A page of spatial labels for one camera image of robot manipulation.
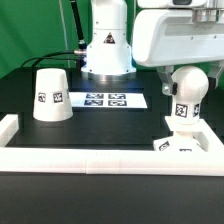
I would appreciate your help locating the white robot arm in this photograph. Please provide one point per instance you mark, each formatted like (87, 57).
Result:
(109, 54)

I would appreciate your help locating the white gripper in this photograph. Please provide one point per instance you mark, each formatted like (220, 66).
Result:
(172, 32)

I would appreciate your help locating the white lamp base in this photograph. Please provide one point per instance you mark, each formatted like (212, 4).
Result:
(183, 138)

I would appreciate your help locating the white lamp shade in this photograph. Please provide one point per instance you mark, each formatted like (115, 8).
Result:
(52, 102)

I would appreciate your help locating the white U-shaped frame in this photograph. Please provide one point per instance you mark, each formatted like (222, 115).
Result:
(45, 160)

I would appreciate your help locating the white marker sheet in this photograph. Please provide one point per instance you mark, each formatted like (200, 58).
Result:
(108, 100)

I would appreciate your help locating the white lamp bulb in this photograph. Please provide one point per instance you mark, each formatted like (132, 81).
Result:
(192, 86)

